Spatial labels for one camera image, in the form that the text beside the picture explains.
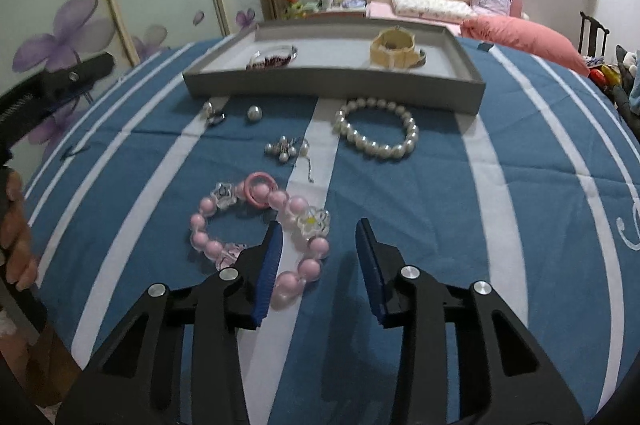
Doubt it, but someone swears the pink bead flower bracelet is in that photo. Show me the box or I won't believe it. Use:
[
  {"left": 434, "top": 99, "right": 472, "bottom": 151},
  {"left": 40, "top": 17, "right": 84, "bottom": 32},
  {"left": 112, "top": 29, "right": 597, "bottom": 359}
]
[{"left": 188, "top": 170, "right": 332, "bottom": 309}]

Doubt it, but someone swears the small lilac pillow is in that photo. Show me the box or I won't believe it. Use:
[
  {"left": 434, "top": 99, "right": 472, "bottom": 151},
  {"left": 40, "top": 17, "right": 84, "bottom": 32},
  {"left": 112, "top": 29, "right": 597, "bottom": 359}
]
[{"left": 470, "top": 0, "right": 513, "bottom": 16}]

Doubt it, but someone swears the beige wrist watch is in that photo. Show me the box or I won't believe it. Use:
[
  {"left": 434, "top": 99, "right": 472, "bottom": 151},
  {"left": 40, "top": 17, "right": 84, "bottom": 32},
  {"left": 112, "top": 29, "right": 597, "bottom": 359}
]
[{"left": 369, "top": 26, "right": 427, "bottom": 70}]

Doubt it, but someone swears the folded salmon pink duvet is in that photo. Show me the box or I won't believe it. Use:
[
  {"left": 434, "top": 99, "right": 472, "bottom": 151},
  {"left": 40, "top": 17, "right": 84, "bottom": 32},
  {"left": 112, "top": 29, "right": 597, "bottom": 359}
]
[{"left": 460, "top": 15, "right": 589, "bottom": 77}]

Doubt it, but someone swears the dark wooden chair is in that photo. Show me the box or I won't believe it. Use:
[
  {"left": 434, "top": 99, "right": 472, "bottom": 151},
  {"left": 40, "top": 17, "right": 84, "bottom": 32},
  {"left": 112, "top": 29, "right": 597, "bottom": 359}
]
[{"left": 578, "top": 11, "right": 610, "bottom": 58}]

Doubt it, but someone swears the silver pearl ring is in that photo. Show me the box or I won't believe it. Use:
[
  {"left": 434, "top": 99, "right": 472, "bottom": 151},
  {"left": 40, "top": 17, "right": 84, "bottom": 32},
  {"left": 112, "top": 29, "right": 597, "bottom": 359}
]
[{"left": 200, "top": 100, "right": 228, "bottom": 128}]

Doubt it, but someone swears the pearl cluster earring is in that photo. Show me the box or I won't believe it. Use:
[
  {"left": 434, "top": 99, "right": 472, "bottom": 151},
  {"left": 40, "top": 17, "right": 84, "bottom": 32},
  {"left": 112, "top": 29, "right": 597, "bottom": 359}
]
[{"left": 264, "top": 136, "right": 314, "bottom": 184}]

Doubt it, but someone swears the white pearl bracelet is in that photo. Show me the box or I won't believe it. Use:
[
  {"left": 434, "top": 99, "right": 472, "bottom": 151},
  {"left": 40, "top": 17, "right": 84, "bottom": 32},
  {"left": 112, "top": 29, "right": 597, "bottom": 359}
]
[{"left": 333, "top": 95, "right": 420, "bottom": 161}]

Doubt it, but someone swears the blue white striped tablecloth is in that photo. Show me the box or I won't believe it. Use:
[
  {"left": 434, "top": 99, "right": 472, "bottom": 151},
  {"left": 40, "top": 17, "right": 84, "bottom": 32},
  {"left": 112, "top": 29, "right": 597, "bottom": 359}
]
[{"left": 26, "top": 40, "right": 639, "bottom": 424}]

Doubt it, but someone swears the single white pearl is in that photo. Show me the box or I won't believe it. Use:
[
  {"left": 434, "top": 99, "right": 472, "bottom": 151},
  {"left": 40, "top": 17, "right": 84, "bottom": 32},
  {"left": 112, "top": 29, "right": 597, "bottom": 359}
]
[{"left": 246, "top": 105, "right": 264, "bottom": 124}]

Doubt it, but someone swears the pink beige nightstand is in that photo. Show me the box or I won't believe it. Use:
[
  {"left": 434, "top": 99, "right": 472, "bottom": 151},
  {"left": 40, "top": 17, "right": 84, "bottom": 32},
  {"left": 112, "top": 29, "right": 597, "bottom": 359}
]
[{"left": 303, "top": 3, "right": 367, "bottom": 18}]

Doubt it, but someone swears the person's left hand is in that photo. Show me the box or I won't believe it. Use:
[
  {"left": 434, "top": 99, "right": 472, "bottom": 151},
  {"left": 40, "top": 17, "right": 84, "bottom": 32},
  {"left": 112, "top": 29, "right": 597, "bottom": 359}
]
[{"left": 1, "top": 167, "right": 38, "bottom": 292}]

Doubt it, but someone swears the white patterned pillow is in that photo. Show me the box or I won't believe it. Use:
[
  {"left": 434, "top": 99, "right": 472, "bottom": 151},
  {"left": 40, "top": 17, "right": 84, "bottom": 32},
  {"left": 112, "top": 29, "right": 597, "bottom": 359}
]
[{"left": 390, "top": 0, "right": 476, "bottom": 24}]

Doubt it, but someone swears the thin silver hoop bangle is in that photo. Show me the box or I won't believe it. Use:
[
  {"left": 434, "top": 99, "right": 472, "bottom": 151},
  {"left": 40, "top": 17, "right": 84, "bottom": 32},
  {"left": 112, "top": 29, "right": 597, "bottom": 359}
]
[{"left": 246, "top": 44, "right": 298, "bottom": 70}]

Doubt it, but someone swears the grey cardboard tray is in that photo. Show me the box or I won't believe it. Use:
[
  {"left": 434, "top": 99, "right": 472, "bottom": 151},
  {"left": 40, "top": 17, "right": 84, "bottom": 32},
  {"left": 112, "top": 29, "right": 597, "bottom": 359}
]
[{"left": 183, "top": 16, "right": 486, "bottom": 115}]

